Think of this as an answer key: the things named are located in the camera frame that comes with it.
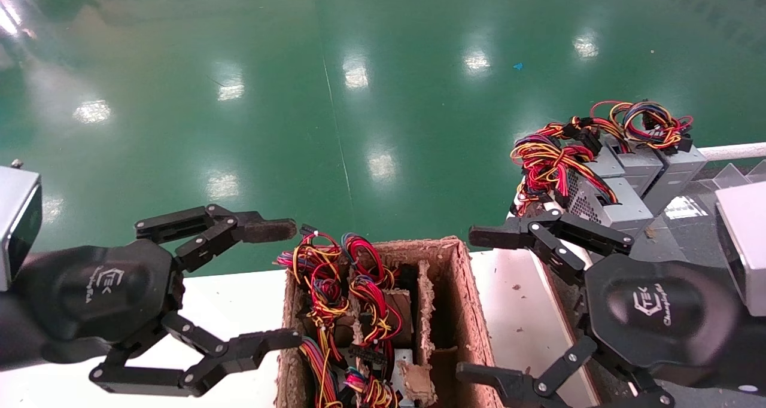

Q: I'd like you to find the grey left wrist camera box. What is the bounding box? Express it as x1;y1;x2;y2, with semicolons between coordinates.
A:
0;160;43;292

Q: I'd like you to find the grey power supply with wires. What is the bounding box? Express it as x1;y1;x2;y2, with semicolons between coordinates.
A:
539;116;665;200
342;348;415;408
298;336;360;408
589;100;709;216

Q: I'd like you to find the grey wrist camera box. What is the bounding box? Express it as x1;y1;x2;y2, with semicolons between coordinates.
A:
0;160;43;292
715;181;766;317

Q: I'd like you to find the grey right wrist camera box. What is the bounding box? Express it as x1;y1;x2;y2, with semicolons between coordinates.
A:
715;181;766;317

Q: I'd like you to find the brown cardboard box with dividers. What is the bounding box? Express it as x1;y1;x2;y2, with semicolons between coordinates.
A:
275;236;504;408

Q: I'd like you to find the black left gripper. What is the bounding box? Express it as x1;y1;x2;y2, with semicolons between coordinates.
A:
12;205;303;397

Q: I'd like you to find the black conveyor belt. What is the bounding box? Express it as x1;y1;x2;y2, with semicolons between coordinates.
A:
539;178;766;408

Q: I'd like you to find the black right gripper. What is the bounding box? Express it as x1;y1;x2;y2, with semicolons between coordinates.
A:
456;209;743;408

